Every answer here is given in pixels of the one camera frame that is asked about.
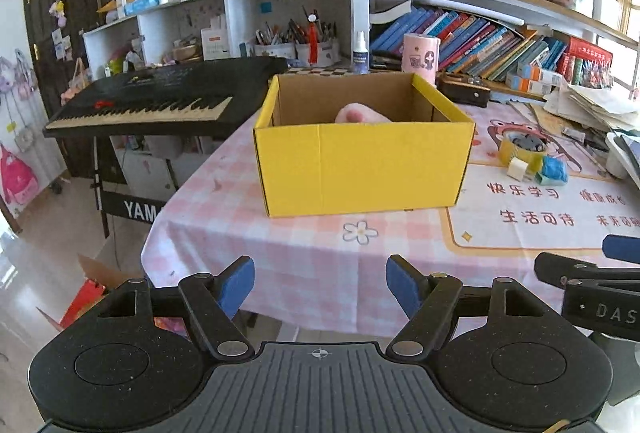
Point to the pink cylindrical holder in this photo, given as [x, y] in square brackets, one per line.
[421, 58]

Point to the pink checked cloth desktop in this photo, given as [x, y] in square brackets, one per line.
[300, 243]

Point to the white pen holder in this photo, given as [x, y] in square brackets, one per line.
[327, 53]
[275, 50]

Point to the red tassel ornament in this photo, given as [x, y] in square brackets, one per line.
[313, 45]

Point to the yellow tape roll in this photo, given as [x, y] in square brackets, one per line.
[505, 152]

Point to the pink backpack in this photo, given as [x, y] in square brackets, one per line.
[17, 178]

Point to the pink plush toy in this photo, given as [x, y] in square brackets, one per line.
[357, 114]

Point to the printed cartoon desk mat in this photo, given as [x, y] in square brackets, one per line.
[525, 223]

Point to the small blue packet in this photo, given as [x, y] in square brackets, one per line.
[555, 170]

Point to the red boxed book set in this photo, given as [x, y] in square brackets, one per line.
[587, 60]

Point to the yellow cardboard box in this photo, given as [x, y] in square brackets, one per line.
[360, 168]

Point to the stack of papers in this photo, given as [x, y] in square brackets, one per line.
[590, 105]

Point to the red cardboard box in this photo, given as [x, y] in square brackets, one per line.
[85, 298]

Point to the black electronic keyboard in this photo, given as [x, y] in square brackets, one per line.
[165, 90]

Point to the white spray bottle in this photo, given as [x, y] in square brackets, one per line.
[360, 55]

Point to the small white block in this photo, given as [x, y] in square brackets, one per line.
[517, 169]

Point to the dark brown case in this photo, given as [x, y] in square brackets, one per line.
[465, 90]

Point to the purple hanging bags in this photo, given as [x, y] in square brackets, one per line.
[20, 75]

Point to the white tray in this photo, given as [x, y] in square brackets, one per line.
[620, 163]

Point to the white box with red label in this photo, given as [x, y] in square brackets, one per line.
[216, 44]

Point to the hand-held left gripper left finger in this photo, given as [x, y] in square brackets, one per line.
[237, 285]

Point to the black keyboard stand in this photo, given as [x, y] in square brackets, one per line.
[131, 208]

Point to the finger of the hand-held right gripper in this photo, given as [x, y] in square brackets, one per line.
[565, 269]
[622, 247]

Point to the white shelf unit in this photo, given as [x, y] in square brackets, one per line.
[240, 0]

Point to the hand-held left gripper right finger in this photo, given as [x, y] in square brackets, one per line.
[404, 285]

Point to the blue wet wipes pack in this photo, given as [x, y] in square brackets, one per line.
[145, 5]

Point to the small white orange boxes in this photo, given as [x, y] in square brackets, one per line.
[532, 80]

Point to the long row of leaning books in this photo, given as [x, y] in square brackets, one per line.
[465, 38]

